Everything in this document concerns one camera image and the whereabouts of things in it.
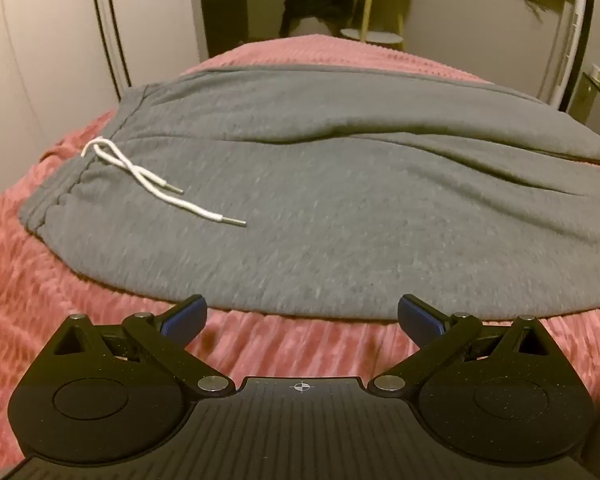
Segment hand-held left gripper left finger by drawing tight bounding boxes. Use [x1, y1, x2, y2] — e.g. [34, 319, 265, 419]
[50, 296, 236, 400]

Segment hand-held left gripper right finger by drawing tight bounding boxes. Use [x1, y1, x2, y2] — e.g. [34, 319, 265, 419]
[370, 295, 552, 399]

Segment grey pants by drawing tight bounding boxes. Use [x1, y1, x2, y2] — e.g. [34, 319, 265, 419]
[19, 64, 600, 322]

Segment pink ribbed blanket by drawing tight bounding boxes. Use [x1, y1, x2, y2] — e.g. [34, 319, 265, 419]
[0, 32, 600, 467]

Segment grey cabinet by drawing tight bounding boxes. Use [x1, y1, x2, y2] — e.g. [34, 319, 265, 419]
[570, 72, 600, 150]

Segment round wooden-legged side table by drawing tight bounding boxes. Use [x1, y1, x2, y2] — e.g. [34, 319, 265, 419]
[332, 0, 416, 54]

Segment white wardrobe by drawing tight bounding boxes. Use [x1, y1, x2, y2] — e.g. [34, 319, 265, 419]
[0, 0, 202, 202]

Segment dark clothing pile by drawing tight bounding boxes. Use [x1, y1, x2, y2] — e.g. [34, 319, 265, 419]
[279, 0, 362, 39]

